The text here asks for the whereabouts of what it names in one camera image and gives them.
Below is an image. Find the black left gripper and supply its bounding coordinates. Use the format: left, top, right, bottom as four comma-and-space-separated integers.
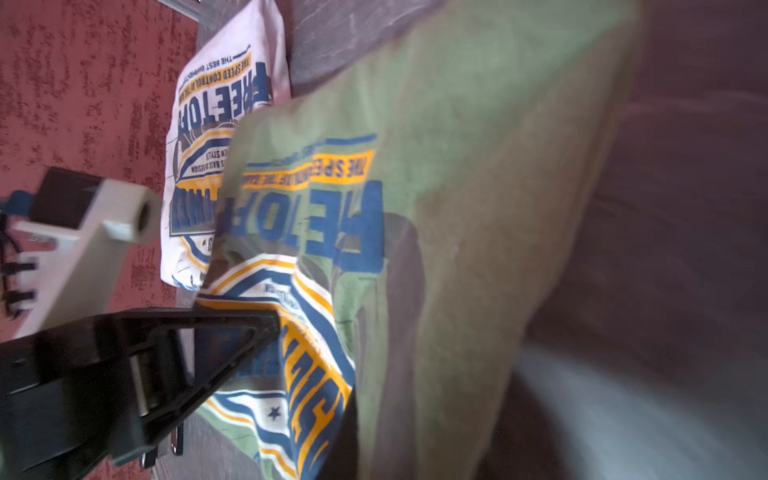
1, 309, 280, 479

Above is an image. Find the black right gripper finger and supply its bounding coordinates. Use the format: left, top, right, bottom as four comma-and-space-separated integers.
316, 390, 359, 480

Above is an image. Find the green grey tank top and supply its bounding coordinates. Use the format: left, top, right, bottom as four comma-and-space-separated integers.
198, 1, 645, 479

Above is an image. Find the white tank top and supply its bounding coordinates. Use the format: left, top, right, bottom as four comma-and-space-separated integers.
160, 1, 291, 291

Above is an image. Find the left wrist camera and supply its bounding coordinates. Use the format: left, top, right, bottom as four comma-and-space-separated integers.
1, 167, 161, 338

